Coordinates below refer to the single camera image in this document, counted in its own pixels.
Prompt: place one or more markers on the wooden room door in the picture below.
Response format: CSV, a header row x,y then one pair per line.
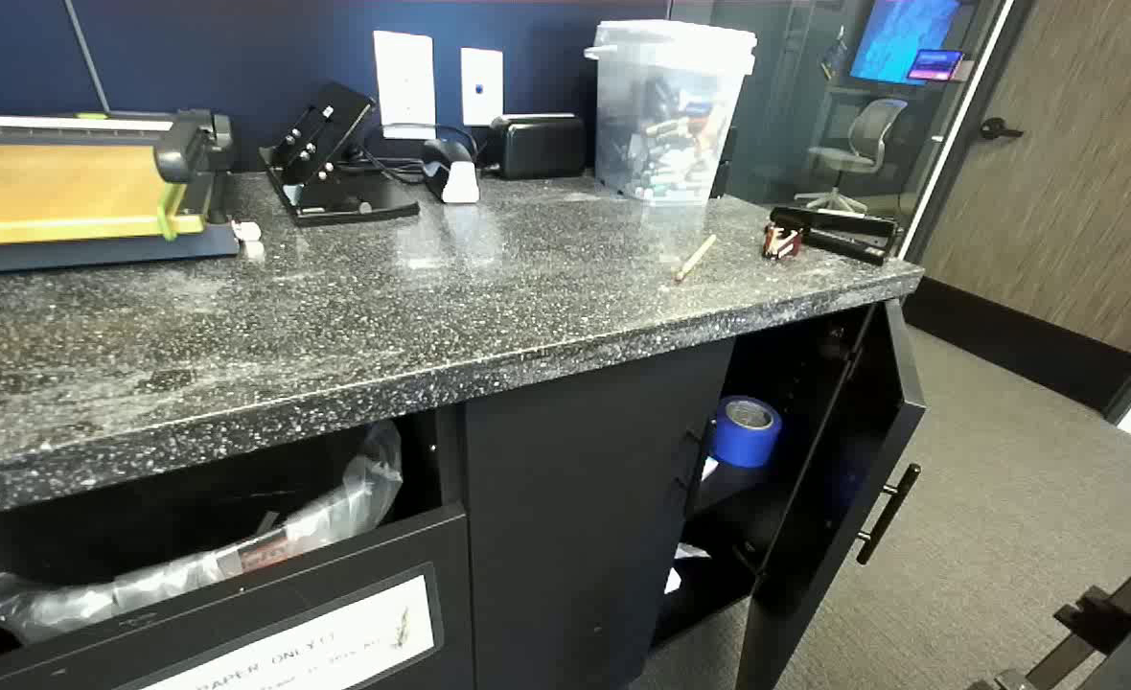
x,y
1075,167

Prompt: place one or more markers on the black stapler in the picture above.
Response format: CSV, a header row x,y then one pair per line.
x,y
336,187
837,232

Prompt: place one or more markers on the small white clip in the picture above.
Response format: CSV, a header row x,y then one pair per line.
x,y
246,239

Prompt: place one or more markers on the blue tape roll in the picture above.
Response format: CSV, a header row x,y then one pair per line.
x,y
740,444

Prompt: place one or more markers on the black labelled trash drawer front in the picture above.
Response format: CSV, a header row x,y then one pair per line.
x,y
106,639

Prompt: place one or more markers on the small white wall plate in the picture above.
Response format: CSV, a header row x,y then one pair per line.
x,y
482,86

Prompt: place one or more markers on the paper trimmer with wooden board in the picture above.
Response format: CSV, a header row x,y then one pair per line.
x,y
52,193

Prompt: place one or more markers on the computer monitor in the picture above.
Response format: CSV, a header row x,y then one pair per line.
x,y
903,31

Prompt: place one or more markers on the white card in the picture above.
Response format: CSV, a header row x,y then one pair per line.
x,y
402,82

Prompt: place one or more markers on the white tape dispenser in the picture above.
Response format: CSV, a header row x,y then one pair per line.
x,y
456,182

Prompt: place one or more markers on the black rectangular box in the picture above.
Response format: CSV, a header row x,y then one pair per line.
x,y
542,149

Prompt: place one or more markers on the black cabinet body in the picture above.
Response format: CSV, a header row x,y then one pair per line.
x,y
779,366

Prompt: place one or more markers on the clear plastic trash bag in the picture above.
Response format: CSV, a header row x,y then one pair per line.
x,y
204,561

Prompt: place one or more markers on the grey office chair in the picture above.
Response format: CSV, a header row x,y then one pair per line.
x,y
865,137

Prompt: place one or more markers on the clear plastic bucket with lid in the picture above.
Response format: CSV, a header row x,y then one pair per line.
x,y
664,118

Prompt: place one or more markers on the wooden stick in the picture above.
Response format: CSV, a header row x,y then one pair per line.
x,y
694,257

